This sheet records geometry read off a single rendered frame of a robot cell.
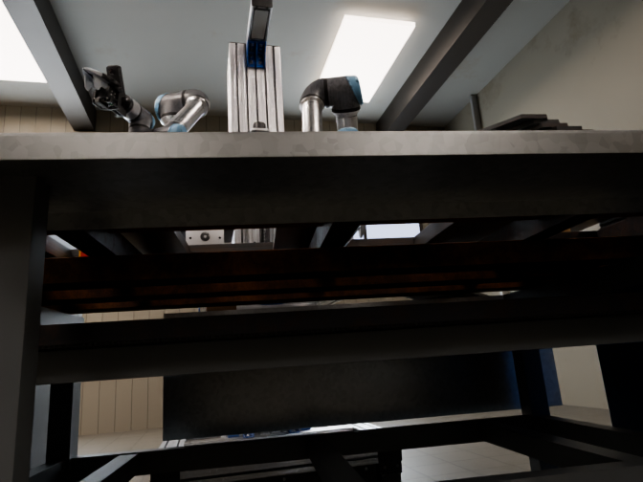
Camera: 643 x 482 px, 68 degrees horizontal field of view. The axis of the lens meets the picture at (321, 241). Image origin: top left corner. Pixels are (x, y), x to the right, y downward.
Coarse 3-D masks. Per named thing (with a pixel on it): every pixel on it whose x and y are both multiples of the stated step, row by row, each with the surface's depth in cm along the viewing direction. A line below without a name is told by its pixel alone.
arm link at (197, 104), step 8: (192, 96) 199; (200, 96) 200; (192, 104) 194; (200, 104) 198; (208, 104) 202; (184, 112) 187; (192, 112) 190; (200, 112) 196; (176, 120) 179; (184, 120) 182; (192, 120) 188; (160, 128) 174; (168, 128) 173; (176, 128) 172; (184, 128) 176
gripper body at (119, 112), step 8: (112, 88) 162; (120, 88) 165; (96, 96) 161; (104, 96) 161; (112, 96) 162; (120, 96) 164; (128, 96) 171; (96, 104) 163; (104, 104) 163; (112, 104) 163; (120, 104) 164; (128, 104) 170; (120, 112) 167
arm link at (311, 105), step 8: (320, 80) 187; (312, 88) 186; (320, 88) 186; (304, 96) 185; (312, 96) 183; (320, 96) 185; (304, 104) 184; (312, 104) 182; (320, 104) 185; (304, 112) 181; (312, 112) 179; (320, 112) 181; (304, 120) 178; (312, 120) 176; (320, 120) 178; (304, 128) 175; (312, 128) 173; (320, 128) 175
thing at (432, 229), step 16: (432, 224) 139; (448, 224) 124; (464, 224) 123; (480, 224) 124; (496, 224) 125; (592, 224) 133; (48, 240) 126; (128, 240) 116; (144, 240) 117; (160, 240) 118; (176, 240) 119; (288, 240) 127; (304, 240) 128; (352, 240) 153; (368, 240) 153; (384, 240) 154; (400, 240) 155; (416, 240) 151; (432, 240) 139; (448, 240) 140; (464, 240) 142; (48, 256) 126; (64, 256) 133
